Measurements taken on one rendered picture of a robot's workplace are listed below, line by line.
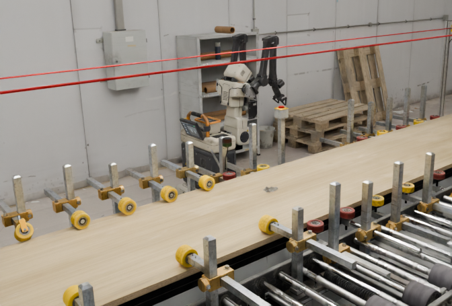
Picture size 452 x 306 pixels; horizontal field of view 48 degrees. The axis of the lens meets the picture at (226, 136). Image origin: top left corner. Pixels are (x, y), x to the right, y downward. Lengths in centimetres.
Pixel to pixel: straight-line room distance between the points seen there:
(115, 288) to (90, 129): 372
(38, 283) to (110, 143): 371
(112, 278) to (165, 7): 423
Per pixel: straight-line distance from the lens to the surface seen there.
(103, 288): 206
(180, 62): 594
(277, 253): 243
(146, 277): 209
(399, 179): 263
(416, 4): 948
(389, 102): 440
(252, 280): 215
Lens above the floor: 196
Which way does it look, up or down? 15 degrees down
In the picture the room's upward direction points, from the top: 2 degrees counter-clockwise
